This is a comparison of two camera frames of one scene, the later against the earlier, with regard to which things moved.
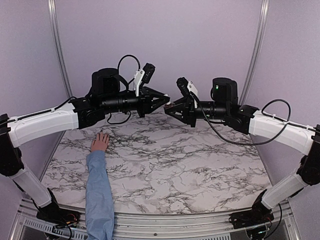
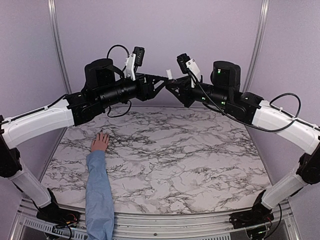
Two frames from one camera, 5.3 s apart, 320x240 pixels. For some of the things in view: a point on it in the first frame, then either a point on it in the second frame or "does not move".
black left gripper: [147, 95] to [147, 91]
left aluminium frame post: [58, 47] does not move
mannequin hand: [101, 143] does not move
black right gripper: [188, 116] to [183, 84]
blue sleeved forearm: [99, 222] does not move
